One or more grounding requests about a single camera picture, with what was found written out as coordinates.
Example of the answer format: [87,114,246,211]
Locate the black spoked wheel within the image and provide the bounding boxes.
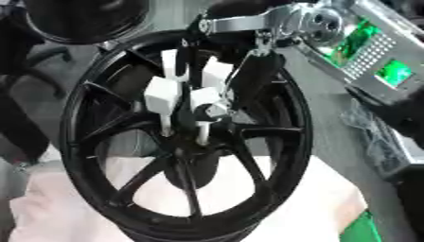
[58,29,315,242]

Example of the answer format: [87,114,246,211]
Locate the white pin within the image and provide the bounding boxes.
[159,48,191,80]
[188,87,229,147]
[200,56,238,92]
[142,77,185,138]

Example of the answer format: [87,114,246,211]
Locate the green object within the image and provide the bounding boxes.
[338,210,384,242]

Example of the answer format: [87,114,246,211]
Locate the clear plastic bag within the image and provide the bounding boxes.
[339,99,424,182]

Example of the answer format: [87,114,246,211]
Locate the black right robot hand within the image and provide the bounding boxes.
[177,0,291,126]

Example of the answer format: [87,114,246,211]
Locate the black round tyre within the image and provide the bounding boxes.
[20,0,152,45]

